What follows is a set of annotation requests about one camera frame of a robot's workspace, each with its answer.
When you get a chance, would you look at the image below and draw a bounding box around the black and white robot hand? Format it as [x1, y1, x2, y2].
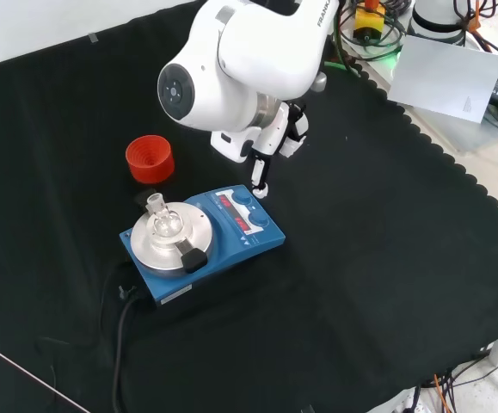
[209, 101, 310, 200]

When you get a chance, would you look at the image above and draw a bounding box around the heater with blue base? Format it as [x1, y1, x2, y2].
[119, 184, 287, 309]

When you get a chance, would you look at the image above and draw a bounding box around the red ribbed plastic cup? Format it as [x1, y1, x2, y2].
[125, 134, 175, 185]

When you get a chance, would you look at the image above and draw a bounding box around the black bench cloth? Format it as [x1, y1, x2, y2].
[0, 0, 498, 413]

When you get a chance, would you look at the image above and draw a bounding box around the clear round-bottom glass flask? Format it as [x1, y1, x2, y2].
[146, 193, 185, 238]

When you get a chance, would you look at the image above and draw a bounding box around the yellow stop button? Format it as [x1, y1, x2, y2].
[354, 0, 386, 43]

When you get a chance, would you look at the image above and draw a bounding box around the pale board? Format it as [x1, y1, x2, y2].
[388, 34, 498, 124]

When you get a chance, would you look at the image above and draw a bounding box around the thin glass rod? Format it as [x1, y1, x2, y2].
[0, 349, 91, 413]

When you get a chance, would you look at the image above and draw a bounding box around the green cable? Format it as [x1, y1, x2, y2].
[325, 8, 361, 77]

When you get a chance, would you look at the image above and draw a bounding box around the black heater power cable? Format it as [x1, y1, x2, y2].
[109, 283, 140, 413]

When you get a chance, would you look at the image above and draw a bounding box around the orange cable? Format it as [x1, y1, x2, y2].
[433, 373, 452, 413]

